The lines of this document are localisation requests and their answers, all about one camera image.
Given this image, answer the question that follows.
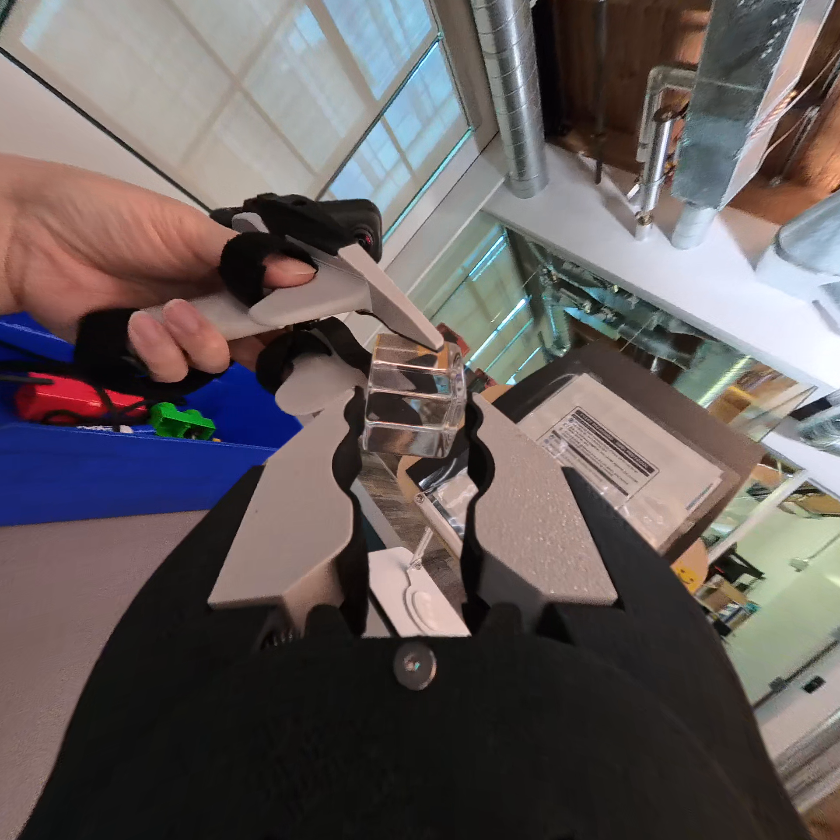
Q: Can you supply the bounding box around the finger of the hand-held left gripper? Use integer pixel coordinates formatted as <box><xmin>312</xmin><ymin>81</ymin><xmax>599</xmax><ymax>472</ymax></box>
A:
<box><xmin>255</xmin><ymin>318</ymin><xmax>371</xmax><ymax>417</ymax></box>
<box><xmin>336</xmin><ymin>244</ymin><xmax>447</xmax><ymax>350</ymax></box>

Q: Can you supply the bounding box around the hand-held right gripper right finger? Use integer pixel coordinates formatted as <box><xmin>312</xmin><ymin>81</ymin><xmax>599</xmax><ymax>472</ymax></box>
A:
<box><xmin>459</xmin><ymin>392</ymin><xmax>619</xmax><ymax>634</ymax></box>

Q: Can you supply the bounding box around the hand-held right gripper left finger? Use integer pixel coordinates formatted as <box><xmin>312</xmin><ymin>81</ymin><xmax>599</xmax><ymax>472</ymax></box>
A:
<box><xmin>207</xmin><ymin>387</ymin><xmax>368</xmax><ymax>636</ymax></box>

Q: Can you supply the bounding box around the clear plastic case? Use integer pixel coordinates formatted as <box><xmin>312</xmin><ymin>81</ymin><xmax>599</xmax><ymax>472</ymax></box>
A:
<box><xmin>360</xmin><ymin>332</ymin><xmax>468</xmax><ymax>459</ymax></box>

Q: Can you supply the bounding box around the blue plastic bin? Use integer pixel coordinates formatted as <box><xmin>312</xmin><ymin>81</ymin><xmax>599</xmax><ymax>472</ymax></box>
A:
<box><xmin>0</xmin><ymin>311</ymin><xmax>304</xmax><ymax>527</ymax></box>

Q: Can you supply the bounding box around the person's left hand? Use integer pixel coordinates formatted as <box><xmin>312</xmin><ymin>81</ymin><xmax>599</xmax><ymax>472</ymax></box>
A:
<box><xmin>0</xmin><ymin>153</ymin><xmax>320</xmax><ymax>385</ymax></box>

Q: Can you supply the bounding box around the white stand base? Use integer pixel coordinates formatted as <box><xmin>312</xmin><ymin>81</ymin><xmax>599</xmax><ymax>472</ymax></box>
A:
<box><xmin>366</xmin><ymin>548</ymin><xmax>472</xmax><ymax>637</ymax></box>

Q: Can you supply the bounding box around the clear-sleeved instruction sheet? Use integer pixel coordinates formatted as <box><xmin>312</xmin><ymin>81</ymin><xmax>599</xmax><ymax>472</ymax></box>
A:
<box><xmin>420</xmin><ymin>374</ymin><xmax>724</xmax><ymax>549</ymax></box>

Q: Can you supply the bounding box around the small green plastic piece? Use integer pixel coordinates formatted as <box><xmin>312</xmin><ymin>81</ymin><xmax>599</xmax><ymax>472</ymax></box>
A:
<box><xmin>150</xmin><ymin>402</ymin><xmax>217</xmax><ymax>442</ymax></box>

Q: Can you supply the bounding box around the instruction sheet on stand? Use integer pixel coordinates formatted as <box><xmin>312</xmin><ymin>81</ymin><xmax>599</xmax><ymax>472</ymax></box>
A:
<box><xmin>407</xmin><ymin>341</ymin><xmax>767</xmax><ymax>567</ymax></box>

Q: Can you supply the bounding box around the red plastic part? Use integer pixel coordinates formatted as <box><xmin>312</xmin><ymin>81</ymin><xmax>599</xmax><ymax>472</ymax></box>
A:
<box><xmin>14</xmin><ymin>373</ymin><xmax>148</xmax><ymax>425</ymax></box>

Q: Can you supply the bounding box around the silver air duct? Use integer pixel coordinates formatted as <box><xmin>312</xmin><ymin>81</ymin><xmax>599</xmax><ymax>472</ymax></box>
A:
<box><xmin>469</xmin><ymin>0</ymin><xmax>549</xmax><ymax>199</ymax></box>

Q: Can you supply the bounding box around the rectangular silver duct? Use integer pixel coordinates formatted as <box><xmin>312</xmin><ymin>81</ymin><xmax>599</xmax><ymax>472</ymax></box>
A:
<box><xmin>669</xmin><ymin>0</ymin><xmax>837</xmax><ymax>250</ymax></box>

